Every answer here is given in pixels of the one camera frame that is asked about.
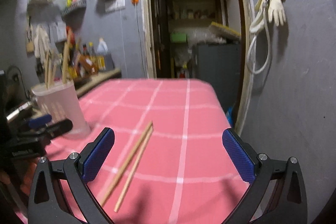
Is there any beige hanging towel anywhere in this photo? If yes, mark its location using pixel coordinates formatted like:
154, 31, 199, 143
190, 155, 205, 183
33, 24, 51, 62

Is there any large vinegar jug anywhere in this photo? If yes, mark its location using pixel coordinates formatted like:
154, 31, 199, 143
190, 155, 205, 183
96, 38, 114, 72

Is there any white rubber glove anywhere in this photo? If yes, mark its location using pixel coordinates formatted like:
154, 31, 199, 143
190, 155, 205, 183
268, 0, 286, 27

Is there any pink checked tablecloth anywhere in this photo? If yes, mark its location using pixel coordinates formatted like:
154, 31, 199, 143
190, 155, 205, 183
46, 80, 248, 223

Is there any grey wall rack shelf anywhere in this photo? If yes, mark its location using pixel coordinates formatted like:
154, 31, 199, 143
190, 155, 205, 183
61, 0, 87, 17

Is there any white wall switch plate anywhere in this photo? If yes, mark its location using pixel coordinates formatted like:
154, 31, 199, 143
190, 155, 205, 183
105, 0, 126, 13

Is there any white perforated utensil holder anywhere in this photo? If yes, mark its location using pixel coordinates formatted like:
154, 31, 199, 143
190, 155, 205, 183
31, 81, 91, 140

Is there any wooden knife holder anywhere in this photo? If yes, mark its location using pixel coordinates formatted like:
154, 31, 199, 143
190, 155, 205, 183
26, 22, 34, 53

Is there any brown sauce pouch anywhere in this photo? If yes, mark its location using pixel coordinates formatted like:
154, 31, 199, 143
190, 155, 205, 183
78, 55, 98, 75

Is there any red plastic bag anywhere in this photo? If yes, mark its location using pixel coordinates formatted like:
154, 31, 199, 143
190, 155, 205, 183
66, 26, 75, 44

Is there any yellow edged cushion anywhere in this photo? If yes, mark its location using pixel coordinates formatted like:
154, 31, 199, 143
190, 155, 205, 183
209, 22, 242, 42

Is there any grey wall box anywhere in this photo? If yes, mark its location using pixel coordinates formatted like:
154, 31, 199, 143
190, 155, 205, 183
50, 21, 67, 43

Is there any white flexible hose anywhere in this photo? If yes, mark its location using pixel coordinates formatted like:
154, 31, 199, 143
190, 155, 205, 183
246, 0, 272, 75

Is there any pale wooden chopstick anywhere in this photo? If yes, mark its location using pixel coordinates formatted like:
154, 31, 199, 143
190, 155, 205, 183
45, 51, 51, 89
51, 55, 62, 84

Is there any green box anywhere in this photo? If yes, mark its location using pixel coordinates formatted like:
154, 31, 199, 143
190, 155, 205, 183
170, 32, 187, 43

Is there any dark grey cabinet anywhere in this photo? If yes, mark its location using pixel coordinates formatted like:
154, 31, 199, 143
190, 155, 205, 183
193, 43, 241, 111

